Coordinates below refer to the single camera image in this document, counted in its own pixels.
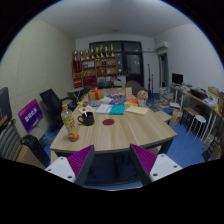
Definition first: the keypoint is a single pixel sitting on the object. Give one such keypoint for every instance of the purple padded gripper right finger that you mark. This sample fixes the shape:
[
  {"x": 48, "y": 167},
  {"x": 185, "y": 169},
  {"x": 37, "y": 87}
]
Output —
[{"x": 151, "y": 167}]

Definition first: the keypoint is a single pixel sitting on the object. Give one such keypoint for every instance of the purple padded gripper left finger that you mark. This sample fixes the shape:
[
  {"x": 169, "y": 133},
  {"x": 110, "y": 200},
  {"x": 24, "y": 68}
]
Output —
[{"x": 75, "y": 167}]

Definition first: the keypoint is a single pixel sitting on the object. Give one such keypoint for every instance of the black mug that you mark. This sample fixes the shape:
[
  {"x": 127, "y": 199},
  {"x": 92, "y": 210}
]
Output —
[{"x": 86, "y": 119}]

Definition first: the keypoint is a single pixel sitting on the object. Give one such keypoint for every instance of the orange drink plastic bottle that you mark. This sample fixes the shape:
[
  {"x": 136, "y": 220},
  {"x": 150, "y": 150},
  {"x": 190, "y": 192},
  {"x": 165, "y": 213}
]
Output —
[{"x": 69, "y": 122}]

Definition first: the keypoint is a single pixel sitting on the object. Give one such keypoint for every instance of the round red coaster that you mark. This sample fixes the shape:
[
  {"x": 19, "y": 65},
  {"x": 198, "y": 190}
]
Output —
[{"x": 108, "y": 122}]

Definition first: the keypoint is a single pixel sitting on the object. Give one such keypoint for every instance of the wooden conference table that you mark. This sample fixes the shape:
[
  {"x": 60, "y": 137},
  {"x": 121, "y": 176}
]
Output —
[{"x": 142, "y": 130}]

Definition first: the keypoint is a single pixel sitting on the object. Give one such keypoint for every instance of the white paper sheet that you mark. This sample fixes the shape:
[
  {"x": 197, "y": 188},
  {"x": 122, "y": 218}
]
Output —
[{"x": 104, "y": 109}]

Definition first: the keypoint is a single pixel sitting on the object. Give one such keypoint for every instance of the teal notebook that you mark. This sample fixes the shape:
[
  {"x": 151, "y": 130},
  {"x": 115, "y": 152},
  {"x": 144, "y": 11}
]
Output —
[{"x": 117, "y": 110}]

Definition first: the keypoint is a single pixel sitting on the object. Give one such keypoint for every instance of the black office chair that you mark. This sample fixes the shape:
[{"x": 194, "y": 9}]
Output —
[{"x": 54, "y": 106}]

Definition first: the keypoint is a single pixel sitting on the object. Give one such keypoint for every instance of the white round stool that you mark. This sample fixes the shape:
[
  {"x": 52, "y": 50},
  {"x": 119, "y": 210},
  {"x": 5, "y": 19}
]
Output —
[{"x": 197, "y": 126}]

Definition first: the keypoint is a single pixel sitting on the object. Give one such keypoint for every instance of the purple sign board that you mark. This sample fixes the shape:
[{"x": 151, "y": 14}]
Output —
[{"x": 30, "y": 115}]

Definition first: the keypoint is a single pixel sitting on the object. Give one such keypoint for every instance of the striped grey chair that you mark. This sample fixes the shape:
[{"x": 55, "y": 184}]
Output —
[{"x": 10, "y": 142}]

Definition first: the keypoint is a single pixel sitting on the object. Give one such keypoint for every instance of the potted flower bouquet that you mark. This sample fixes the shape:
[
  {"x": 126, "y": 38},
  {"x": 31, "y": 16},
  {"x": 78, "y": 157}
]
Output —
[{"x": 142, "y": 97}]

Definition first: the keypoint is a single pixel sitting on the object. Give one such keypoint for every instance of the side desk with clutter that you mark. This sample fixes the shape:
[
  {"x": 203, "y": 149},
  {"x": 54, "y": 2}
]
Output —
[{"x": 193, "y": 103}]

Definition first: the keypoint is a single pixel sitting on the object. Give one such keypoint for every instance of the yellow gift box red ribbon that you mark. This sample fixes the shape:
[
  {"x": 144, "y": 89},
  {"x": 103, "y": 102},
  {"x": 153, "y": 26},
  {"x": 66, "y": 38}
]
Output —
[{"x": 95, "y": 94}]

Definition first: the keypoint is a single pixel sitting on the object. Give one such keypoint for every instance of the computer monitor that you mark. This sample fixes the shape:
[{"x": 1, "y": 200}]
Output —
[{"x": 177, "y": 78}]

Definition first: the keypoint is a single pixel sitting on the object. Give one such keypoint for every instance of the wooden trophy shelf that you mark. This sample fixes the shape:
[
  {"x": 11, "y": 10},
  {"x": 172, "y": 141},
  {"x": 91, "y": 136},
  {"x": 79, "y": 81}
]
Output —
[{"x": 93, "y": 66}]

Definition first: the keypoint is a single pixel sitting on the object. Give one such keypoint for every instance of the wall air conditioner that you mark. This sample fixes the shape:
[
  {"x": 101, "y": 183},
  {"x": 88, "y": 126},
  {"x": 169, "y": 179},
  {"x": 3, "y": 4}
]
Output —
[{"x": 161, "y": 46}]

